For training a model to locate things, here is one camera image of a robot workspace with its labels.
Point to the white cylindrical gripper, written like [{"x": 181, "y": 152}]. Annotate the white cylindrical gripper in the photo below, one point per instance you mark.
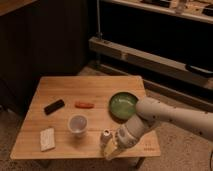
[{"x": 127, "y": 135}]

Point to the small clear bottle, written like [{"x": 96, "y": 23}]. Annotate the small clear bottle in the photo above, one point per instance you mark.
[{"x": 105, "y": 136}]

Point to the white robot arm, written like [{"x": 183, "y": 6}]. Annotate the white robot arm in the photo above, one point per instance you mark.
[{"x": 148, "y": 112}]

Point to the clear plastic cup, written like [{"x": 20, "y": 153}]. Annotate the clear plastic cup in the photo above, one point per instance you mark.
[{"x": 77, "y": 124}]

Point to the green ceramic bowl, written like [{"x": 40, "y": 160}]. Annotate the green ceramic bowl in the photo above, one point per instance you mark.
[{"x": 122, "y": 105}]

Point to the orange carrot toy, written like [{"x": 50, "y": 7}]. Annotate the orange carrot toy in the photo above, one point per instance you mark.
[{"x": 84, "y": 105}]

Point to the wooden low table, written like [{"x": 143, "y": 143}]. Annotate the wooden low table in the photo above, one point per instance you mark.
[{"x": 91, "y": 89}]

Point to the black rectangular remote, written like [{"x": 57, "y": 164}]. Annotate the black rectangular remote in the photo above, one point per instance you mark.
[{"x": 54, "y": 107}]

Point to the grey metal shelf beam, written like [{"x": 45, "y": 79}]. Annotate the grey metal shelf beam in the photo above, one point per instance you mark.
[{"x": 149, "y": 61}]

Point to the metal vertical pole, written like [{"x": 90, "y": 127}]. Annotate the metal vertical pole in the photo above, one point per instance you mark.
[{"x": 99, "y": 34}]

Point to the upper wooden shelf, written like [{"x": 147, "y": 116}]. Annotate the upper wooden shelf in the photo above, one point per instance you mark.
[{"x": 197, "y": 10}]

